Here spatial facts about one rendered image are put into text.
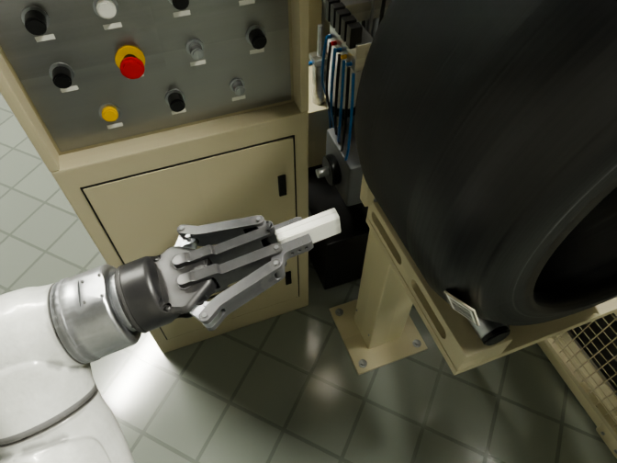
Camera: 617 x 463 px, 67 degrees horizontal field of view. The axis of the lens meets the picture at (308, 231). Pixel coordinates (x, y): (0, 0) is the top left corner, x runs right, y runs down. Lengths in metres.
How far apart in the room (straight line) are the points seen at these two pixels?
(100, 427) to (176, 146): 0.64
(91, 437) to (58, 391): 0.06
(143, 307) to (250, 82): 0.66
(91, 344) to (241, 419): 1.17
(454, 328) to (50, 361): 0.58
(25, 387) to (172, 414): 1.18
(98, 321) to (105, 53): 0.59
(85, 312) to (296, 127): 0.72
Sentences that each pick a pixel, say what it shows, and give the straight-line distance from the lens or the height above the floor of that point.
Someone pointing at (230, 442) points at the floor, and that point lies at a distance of 1.62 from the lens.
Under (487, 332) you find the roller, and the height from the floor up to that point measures 0.91.
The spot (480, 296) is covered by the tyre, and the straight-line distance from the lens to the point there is 0.54.
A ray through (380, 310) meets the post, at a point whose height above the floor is 0.29.
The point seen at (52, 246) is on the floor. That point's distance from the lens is 2.19.
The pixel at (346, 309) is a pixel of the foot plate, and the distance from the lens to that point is 1.76.
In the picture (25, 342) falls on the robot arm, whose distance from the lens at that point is 0.51.
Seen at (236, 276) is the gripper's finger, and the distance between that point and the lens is 0.50.
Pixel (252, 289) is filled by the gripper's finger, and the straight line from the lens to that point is 0.48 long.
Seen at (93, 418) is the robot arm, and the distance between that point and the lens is 0.55.
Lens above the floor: 1.56
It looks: 52 degrees down
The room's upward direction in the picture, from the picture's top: straight up
